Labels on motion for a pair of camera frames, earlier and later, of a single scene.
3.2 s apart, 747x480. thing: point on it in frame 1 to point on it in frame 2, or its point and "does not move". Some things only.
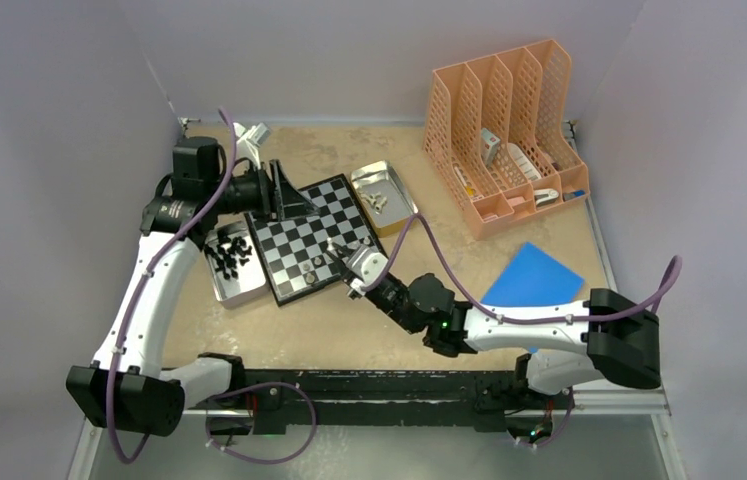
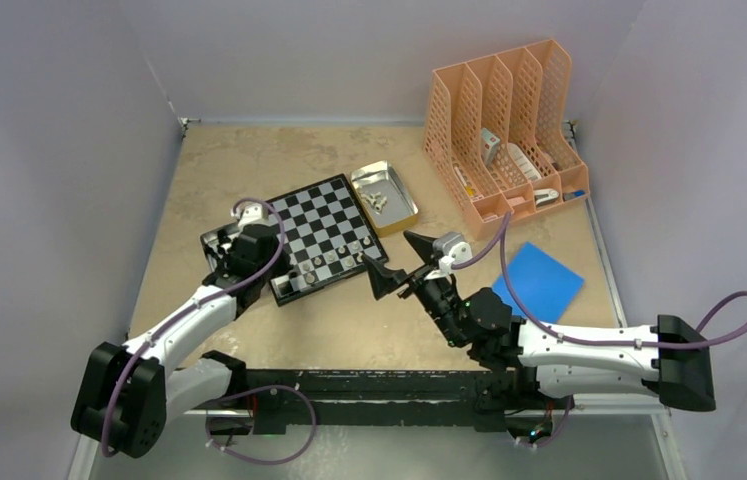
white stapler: [545, 196] does not move
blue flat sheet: [531, 278] does not move
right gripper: [348, 254] to [384, 281]
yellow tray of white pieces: [383, 198] does not move
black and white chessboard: [292, 252] does not move
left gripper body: [248, 193] to [281, 268]
